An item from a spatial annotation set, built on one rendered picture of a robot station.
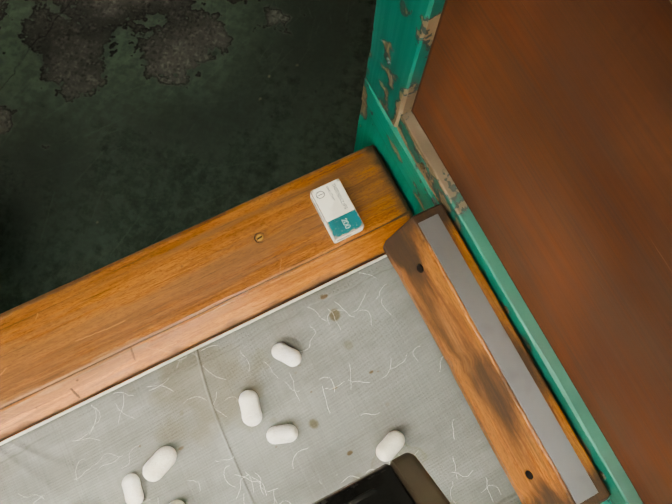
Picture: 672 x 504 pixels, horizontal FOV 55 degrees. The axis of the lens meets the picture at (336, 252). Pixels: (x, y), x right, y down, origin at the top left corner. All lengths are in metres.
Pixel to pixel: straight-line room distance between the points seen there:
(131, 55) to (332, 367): 1.22
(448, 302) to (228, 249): 0.24
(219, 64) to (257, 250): 1.05
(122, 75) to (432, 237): 1.24
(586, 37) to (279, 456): 0.49
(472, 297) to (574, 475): 0.17
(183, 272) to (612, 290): 0.43
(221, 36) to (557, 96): 1.39
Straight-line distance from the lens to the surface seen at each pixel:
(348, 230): 0.68
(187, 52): 1.74
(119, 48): 1.78
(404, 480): 0.37
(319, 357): 0.70
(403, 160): 0.68
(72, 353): 0.72
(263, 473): 0.70
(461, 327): 0.61
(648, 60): 0.36
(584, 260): 0.48
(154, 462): 0.69
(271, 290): 0.70
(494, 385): 0.61
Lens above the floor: 1.44
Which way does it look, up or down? 74 degrees down
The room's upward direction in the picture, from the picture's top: 8 degrees clockwise
